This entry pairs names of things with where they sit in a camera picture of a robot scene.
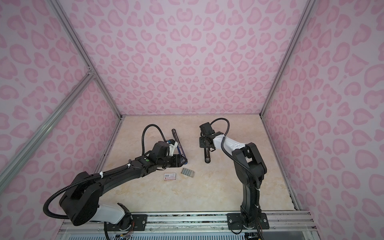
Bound aluminium diagonal frame bar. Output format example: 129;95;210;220
1;71;95;193

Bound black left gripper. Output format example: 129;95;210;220
157;153;189;169

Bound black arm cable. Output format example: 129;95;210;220
42;123;167;220
209;117;262;193

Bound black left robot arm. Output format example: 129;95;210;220
59;154;188;230

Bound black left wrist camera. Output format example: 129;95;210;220
149;140;179;161

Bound aluminium frame corner post right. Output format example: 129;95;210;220
260;0;319;119

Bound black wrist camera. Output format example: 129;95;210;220
149;140;179;161
200;122;215;137

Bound red white staple box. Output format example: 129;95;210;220
164;173;176;181

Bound aluminium frame corner post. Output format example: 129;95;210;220
260;0;319;119
47;0;124;119

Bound grey staple box tray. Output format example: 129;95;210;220
181;168;195;178

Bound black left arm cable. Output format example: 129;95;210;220
42;123;167;220

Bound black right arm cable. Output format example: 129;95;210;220
209;117;262;193

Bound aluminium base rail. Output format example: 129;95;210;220
56;211;320;240

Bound aluminium frame corner post left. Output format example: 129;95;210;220
47;0;124;119

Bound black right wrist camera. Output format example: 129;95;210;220
200;122;215;137

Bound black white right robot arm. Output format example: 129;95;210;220
199;132;267;230

